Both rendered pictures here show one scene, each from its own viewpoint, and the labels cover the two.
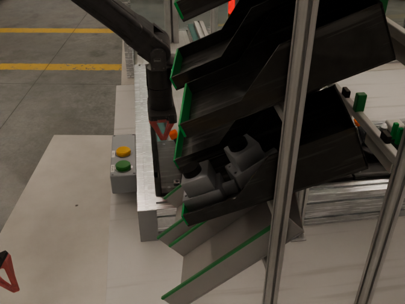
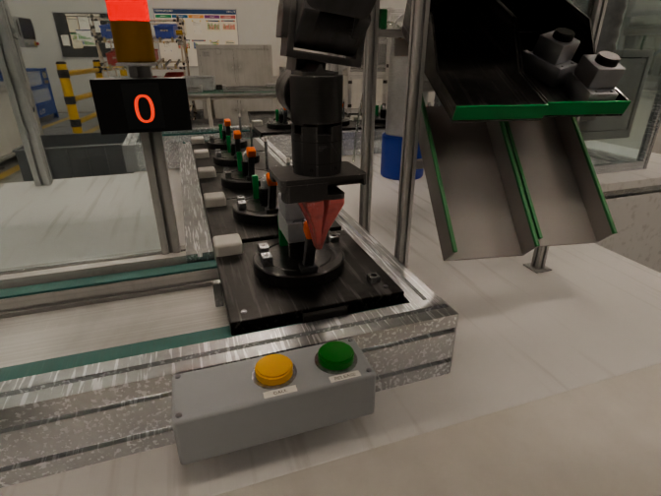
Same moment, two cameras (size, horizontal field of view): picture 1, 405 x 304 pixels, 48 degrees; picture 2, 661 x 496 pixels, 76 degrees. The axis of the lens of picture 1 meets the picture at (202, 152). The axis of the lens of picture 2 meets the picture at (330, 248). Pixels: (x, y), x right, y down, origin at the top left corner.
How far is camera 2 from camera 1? 129 cm
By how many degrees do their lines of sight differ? 85
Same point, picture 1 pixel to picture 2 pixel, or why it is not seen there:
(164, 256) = (459, 341)
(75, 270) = (576, 446)
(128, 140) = (208, 379)
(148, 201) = (425, 307)
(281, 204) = not seen: hidden behind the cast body
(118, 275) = (534, 382)
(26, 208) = not seen: outside the picture
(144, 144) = (222, 353)
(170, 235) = (529, 232)
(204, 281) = (590, 189)
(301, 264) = not seen: hidden behind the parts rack
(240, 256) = (576, 143)
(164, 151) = (272, 306)
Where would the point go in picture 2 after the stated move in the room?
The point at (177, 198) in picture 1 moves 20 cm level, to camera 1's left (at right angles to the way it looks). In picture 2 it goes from (448, 242) to (531, 318)
